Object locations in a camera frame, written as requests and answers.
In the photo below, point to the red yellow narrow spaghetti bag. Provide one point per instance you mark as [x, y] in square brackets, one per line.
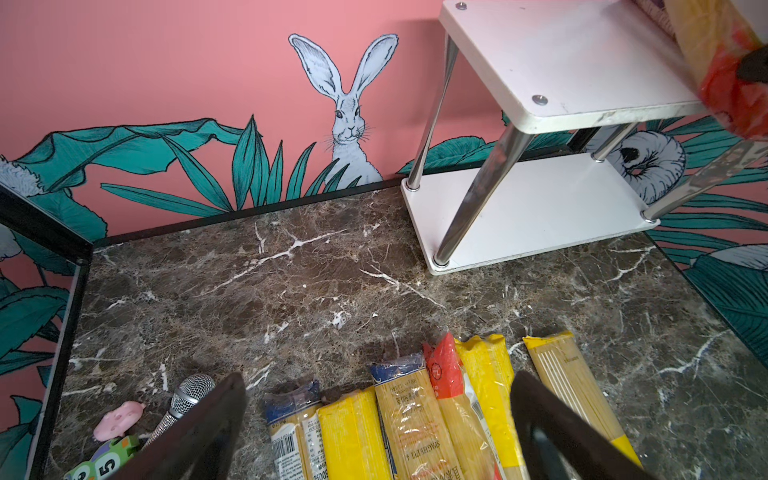
[461, 411]

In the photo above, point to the green number toy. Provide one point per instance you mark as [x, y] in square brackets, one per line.
[109, 457]

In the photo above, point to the clear blue-end spaghetti bag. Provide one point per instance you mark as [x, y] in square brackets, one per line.
[295, 432]

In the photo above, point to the blue-bottom spaghetti bag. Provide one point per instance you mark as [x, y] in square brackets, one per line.
[418, 436]

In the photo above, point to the yellow label spaghetti bag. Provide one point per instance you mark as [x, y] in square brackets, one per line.
[352, 438]

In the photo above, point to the yellow-end spaghetti bag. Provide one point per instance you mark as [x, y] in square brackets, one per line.
[562, 369]

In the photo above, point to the blue portrait spaghetti bag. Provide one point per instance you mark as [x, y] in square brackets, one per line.
[657, 12]

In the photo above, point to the glitter silver microphone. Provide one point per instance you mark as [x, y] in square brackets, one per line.
[188, 394]

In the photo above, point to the plain yellow spaghetti bag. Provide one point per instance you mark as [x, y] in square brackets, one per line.
[487, 363]

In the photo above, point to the white two-tier shelf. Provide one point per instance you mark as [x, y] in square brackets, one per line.
[574, 79]

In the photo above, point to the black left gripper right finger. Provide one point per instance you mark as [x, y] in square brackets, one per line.
[552, 436]

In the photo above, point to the pink pig toy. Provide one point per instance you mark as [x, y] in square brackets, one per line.
[115, 423]

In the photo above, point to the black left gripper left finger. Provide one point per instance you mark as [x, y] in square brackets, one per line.
[200, 445]

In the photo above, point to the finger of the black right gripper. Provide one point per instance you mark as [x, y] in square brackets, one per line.
[753, 67]

